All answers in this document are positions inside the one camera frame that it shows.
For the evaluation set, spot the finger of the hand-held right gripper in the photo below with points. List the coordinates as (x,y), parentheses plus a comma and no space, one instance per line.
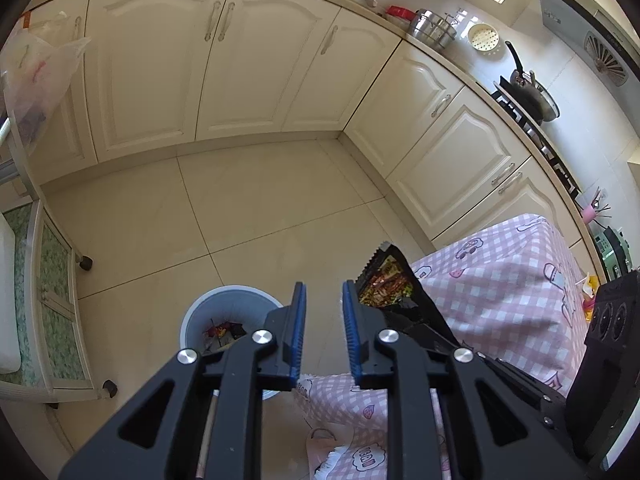
(520,385)

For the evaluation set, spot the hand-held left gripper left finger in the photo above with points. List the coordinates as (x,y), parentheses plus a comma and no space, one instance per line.
(297,340)

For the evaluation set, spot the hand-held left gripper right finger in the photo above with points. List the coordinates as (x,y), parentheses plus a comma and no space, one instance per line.
(351,340)

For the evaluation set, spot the orange patterned snack packet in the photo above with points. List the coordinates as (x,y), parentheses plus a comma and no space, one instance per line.
(589,300)

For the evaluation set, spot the black snack packet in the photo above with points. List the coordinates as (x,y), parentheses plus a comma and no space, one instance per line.
(385,285)

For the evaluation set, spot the grey round trash bin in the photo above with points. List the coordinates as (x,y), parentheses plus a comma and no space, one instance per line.
(200,310)

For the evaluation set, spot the red wrappers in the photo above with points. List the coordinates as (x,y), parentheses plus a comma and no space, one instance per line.
(222,332)

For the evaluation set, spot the pink checkered tablecloth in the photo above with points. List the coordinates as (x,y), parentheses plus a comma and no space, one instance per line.
(500,285)

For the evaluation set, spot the green box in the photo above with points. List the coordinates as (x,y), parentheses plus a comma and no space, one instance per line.
(612,255)

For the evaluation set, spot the pink cup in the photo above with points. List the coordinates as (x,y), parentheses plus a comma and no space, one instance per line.
(592,210)

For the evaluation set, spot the black gas stove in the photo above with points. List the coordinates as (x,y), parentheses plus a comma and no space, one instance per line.
(545,145)

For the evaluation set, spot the green patterned rolling cart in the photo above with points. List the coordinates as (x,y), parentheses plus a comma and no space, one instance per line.
(50,285)

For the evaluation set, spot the cream lower kitchen cabinets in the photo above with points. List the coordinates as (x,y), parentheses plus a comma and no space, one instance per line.
(250,70)

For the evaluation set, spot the black wok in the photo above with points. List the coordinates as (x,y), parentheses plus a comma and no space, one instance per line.
(530,92)

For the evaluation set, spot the steel pot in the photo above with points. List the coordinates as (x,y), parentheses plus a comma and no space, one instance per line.
(432,29)

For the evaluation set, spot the yellow round steamer plate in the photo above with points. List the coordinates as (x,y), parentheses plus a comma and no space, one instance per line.
(484,38)

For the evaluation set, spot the silver range hood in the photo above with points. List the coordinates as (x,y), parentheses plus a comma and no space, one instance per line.
(590,30)

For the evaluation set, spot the red bowl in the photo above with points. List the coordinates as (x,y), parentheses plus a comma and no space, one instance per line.
(400,12)

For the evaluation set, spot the translucent plastic bag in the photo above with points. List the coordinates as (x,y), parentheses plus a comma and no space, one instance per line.
(40,70)

